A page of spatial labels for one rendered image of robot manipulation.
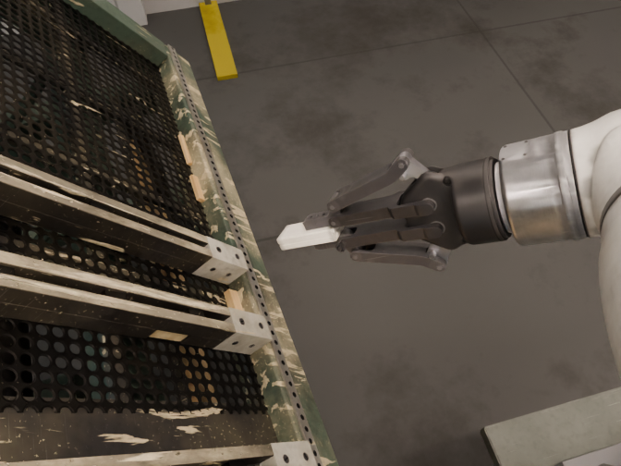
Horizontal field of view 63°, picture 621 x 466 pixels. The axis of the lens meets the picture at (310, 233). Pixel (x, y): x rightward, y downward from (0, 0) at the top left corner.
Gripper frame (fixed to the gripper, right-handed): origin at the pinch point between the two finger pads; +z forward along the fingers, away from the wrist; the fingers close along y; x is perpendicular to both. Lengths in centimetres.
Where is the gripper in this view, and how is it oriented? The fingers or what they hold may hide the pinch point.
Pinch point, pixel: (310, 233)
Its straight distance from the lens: 55.2
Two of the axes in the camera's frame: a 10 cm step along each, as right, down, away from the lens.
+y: -4.0, -8.2, -4.1
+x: -3.6, 5.5, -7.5
